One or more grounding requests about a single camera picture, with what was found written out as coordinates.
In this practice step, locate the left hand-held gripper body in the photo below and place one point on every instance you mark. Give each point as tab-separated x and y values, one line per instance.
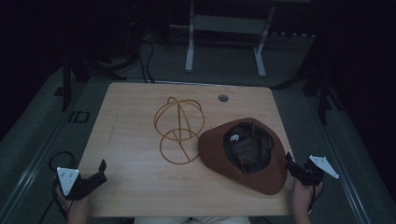
73	183

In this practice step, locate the brown felt hat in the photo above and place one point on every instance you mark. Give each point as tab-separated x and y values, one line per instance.
246	155

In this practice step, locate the person's left hand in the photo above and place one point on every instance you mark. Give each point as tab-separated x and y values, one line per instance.
76	207

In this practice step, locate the white metal table frame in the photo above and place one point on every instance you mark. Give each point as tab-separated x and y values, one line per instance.
229	37

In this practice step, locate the person's right hand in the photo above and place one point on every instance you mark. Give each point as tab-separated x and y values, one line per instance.
303	199

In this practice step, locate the grey table grommet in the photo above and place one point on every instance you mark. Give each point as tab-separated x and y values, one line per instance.
223	98

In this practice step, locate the black stand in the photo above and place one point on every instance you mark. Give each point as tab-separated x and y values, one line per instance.
67	84
323	90

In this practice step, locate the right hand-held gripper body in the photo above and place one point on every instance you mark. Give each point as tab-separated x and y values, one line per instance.
313	171

